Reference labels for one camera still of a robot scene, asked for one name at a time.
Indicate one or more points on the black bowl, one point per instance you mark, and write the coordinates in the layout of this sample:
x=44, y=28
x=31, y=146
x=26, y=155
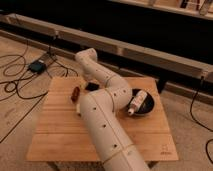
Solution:
x=147, y=105

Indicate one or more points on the wooden table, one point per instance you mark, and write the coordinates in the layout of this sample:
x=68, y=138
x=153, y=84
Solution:
x=61, y=135

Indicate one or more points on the white tube bottle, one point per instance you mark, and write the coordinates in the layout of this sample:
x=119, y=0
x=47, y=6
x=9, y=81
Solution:
x=137, y=101

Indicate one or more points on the white sponge block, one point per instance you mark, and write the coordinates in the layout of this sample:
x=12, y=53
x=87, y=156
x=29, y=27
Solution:
x=78, y=110

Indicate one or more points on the red-brown sausage-shaped object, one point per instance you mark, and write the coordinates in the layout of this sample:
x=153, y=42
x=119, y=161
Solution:
x=75, y=94

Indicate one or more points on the black eraser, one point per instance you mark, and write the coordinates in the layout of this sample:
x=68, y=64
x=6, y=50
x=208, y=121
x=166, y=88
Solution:
x=92, y=86

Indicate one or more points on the teal power adapter box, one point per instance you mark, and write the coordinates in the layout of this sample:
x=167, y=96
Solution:
x=37, y=67

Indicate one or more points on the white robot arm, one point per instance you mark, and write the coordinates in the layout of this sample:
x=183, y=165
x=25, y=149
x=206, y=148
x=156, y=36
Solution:
x=106, y=110

